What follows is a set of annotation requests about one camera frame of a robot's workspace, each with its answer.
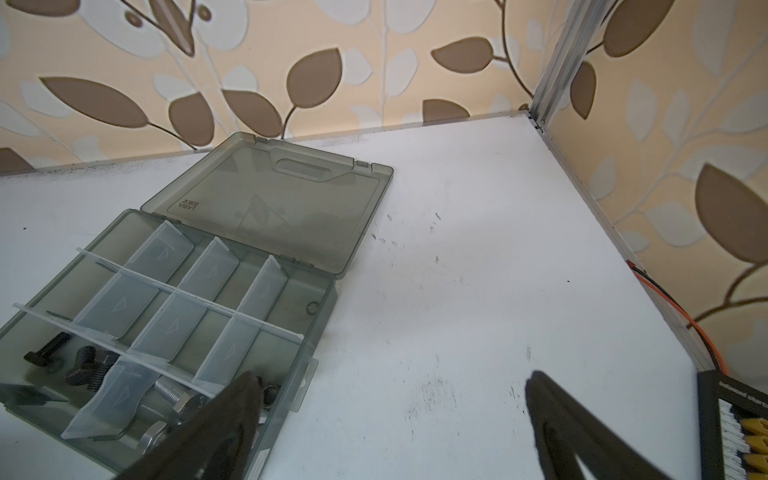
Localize aluminium frame post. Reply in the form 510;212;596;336
529;0;611;131

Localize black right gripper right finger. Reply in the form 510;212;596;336
525;370;666;479

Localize black hex nut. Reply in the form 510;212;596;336
263;384;280;409

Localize silver hex bolt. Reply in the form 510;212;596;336
154;376;207;423

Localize black hex bolt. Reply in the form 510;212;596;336
24;332;71;367
64;345;96;386
87;352;120;392

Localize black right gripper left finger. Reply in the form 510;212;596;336
117;372;263;479

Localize grey plastic organizer box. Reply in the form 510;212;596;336
1;133;394;479

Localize yellow black multimeter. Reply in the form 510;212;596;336
697;370;767;480

